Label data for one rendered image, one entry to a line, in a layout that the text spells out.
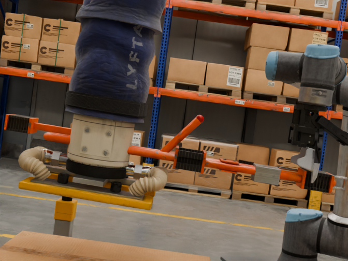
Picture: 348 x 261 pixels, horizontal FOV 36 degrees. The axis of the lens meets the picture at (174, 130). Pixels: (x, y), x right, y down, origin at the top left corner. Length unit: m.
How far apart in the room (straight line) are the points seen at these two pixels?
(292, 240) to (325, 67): 1.02
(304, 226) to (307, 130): 0.87
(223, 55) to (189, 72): 1.50
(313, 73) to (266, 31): 7.27
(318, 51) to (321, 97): 0.12
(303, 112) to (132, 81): 0.47
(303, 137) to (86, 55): 0.62
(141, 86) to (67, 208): 0.74
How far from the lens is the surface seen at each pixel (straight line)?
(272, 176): 1.49
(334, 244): 2.30
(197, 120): 1.48
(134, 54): 1.42
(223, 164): 1.47
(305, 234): 2.32
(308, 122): 1.52
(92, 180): 1.40
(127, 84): 1.41
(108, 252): 1.64
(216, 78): 8.62
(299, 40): 8.84
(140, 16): 1.42
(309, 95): 1.50
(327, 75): 1.51
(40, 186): 1.41
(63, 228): 2.05
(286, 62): 1.65
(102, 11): 1.41
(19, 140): 10.23
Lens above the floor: 1.41
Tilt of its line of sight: 3 degrees down
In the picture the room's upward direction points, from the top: 8 degrees clockwise
